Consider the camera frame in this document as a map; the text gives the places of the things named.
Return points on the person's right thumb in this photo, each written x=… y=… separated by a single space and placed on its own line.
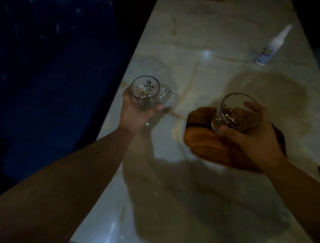
x=231 y=132

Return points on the person's right forearm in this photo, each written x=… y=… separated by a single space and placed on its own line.
x=297 y=190

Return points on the person's left fingers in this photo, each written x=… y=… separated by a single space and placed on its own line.
x=156 y=109

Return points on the person's left forearm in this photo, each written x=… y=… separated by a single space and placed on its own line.
x=62 y=185

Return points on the brown wooden tray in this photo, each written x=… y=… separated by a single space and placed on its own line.
x=210 y=145

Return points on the person's left hand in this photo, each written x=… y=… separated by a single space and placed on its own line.
x=132 y=114

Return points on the white spray bottle blue label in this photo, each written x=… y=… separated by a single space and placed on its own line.
x=271 y=47

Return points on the plain clear drinking glass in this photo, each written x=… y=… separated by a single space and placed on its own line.
x=236 y=115

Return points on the clear glass with black print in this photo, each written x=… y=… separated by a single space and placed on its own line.
x=146 y=92

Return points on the person's right hand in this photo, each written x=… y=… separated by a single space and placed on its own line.
x=260 y=144

